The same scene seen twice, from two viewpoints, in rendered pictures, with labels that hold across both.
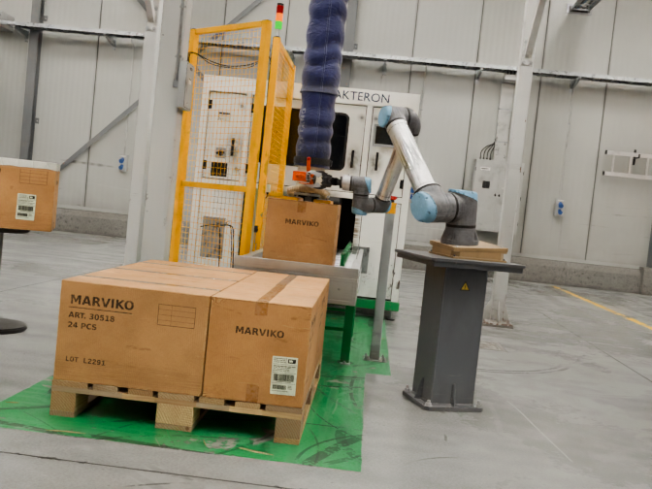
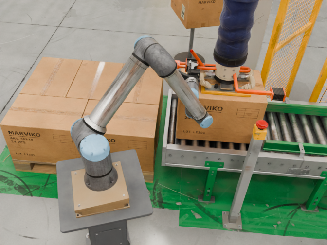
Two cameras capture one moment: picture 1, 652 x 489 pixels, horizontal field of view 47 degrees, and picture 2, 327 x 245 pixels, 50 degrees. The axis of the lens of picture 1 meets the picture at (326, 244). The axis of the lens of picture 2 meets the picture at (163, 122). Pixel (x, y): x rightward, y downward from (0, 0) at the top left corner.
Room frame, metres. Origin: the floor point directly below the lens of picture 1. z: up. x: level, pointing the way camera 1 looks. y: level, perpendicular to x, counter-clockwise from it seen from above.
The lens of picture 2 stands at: (4.09, -1.93, 2.40)
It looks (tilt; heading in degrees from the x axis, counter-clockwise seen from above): 42 degrees down; 89
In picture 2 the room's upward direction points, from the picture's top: 3 degrees clockwise
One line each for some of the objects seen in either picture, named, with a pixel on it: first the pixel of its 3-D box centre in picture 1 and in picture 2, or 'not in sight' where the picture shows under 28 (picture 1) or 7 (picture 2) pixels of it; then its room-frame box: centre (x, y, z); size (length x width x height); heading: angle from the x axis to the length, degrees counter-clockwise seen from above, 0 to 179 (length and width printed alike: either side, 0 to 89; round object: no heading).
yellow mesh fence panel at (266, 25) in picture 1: (214, 178); (294, 30); (5.20, 0.81, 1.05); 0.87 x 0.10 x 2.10; 49
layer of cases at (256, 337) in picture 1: (212, 321); (93, 109); (3.49, 0.49, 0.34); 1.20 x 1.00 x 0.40; 177
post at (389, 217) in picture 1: (382, 281); (244, 180); (4.70, -0.38, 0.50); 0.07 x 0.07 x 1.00; 87
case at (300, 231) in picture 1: (303, 234); (217, 104); (4.53, 0.14, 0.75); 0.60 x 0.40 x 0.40; 178
